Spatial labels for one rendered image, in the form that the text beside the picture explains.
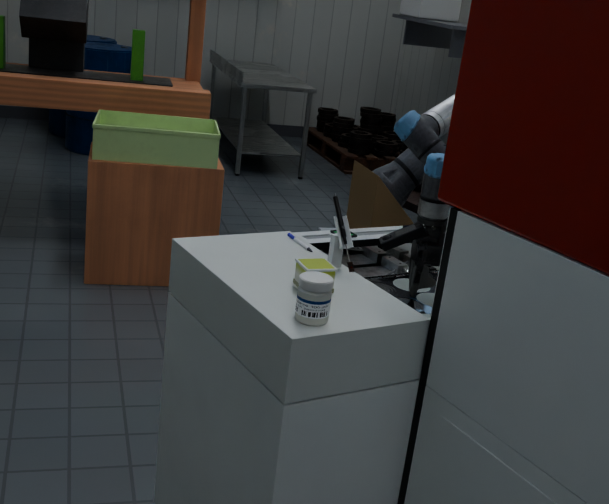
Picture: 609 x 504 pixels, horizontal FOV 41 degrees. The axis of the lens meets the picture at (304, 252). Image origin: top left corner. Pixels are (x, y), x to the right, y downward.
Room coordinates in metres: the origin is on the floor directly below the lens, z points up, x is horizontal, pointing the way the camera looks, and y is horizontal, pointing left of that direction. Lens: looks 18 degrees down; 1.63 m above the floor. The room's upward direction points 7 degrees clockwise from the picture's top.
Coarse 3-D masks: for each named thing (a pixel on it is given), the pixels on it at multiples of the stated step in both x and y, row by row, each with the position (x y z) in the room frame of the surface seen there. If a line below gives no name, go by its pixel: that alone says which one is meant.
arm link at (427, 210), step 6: (420, 204) 1.93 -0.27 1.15; (426, 204) 1.91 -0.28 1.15; (432, 204) 1.90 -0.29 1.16; (438, 204) 1.90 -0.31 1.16; (444, 204) 1.96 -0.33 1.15; (420, 210) 1.92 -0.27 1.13; (426, 210) 1.91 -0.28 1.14; (432, 210) 1.90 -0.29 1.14; (438, 210) 1.90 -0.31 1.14; (444, 210) 1.91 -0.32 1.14; (420, 216) 1.93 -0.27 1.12; (426, 216) 1.91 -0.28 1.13; (432, 216) 1.90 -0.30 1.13; (438, 216) 1.90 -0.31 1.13; (444, 216) 1.91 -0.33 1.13
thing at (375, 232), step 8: (296, 232) 2.18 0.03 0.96; (304, 232) 2.19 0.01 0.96; (312, 232) 2.20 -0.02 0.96; (320, 232) 2.21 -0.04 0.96; (328, 232) 2.22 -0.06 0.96; (360, 232) 2.27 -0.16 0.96; (368, 232) 2.28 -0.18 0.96; (376, 232) 2.29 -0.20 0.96; (384, 232) 2.30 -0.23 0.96; (312, 240) 2.13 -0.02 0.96; (320, 240) 2.14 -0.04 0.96; (328, 240) 2.14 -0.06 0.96
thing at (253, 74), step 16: (224, 64) 7.45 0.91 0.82; (240, 64) 8.03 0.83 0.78; (256, 64) 8.21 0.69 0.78; (272, 64) 8.40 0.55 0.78; (240, 80) 6.71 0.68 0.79; (256, 80) 6.95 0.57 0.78; (272, 80) 7.09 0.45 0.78; (288, 80) 7.23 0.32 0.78; (240, 112) 6.73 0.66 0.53; (224, 128) 7.69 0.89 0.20; (240, 128) 6.70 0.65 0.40; (256, 128) 7.90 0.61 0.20; (304, 128) 6.87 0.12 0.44; (240, 144) 6.71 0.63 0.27; (256, 144) 7.12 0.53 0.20; (272, 144) 7.21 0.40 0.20; (288, 144) 7.30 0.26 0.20; (304, 144) 6.87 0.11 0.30; (240, 160) 6.71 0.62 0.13; (304, 160) 6.88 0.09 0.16
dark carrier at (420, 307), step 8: (368, 280) 2.03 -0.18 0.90; (376, 280) 2.04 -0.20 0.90; (384, 280) 2.04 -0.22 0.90; (392, 280) 2.05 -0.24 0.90; (384, 288) 1.99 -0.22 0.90; (392, 288) 1.99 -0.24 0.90; (432, 288) 2.03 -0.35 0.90; (400, 296) 1.94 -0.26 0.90; (408, 296) 1.95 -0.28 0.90; (408, 304) 1.89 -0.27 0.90; (416, 304) 1.90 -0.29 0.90; (424, 304) 1.90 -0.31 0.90; (424, 312) 1.85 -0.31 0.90
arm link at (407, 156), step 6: (408, 150) 2.64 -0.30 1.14; (402, 156) 2.63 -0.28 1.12; (408, 156) 2.62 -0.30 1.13; (414, 156) 2.61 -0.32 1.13; (408, 162) 2.61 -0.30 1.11; (414, 162) 2.60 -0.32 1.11; (420, 162) 2.60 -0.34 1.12; (414, 168) 2.60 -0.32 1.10; (420, 168) 2.60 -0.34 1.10; (414, 174) 2.60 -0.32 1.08; (420, 174) 2.60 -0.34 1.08; (420, 180) 2.61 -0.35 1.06
